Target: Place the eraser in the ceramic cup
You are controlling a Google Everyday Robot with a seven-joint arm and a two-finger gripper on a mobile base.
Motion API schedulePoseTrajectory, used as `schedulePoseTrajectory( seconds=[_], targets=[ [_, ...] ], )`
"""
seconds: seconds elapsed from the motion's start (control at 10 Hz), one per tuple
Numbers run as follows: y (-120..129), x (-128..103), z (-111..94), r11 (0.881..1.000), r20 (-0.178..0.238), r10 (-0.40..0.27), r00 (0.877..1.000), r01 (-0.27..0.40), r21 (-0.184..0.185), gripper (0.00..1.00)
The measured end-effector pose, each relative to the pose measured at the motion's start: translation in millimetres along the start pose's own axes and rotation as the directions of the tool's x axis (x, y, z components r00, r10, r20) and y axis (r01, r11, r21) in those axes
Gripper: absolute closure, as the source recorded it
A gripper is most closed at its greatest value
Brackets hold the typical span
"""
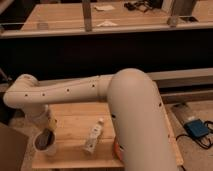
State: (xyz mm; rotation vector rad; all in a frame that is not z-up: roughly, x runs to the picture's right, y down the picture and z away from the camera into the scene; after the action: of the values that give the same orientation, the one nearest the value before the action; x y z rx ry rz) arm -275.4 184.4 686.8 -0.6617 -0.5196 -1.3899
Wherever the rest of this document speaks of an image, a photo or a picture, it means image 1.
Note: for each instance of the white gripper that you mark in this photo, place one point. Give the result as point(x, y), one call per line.
point(48, 120)

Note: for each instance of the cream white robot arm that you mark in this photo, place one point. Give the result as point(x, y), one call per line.
point(135, 106)

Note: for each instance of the orange object behind arm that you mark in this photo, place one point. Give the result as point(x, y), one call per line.
point(117, 149)

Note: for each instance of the white ceramic cup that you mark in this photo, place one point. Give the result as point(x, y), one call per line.
point(48, 150)

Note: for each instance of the brown cardboard box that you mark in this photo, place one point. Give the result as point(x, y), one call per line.
point(12, 148)

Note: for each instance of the white plastic bottle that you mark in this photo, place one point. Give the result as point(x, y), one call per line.
point(93, 137)

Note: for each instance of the crumpled white paper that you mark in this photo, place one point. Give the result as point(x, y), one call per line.
point(107, 24)

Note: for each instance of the white paper sheet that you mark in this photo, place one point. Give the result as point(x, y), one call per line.
point(104, 7)

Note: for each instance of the blue electronic box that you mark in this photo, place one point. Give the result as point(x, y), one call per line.
point(196, 129)

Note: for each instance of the black tool on bench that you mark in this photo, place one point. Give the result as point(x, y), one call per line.
point(140, 5)

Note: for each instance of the metal frame post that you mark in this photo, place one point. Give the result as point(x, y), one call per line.
point(87, 15)
point(181, 9)

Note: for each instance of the right metal frame post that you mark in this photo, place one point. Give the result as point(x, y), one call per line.
point(181, 9)

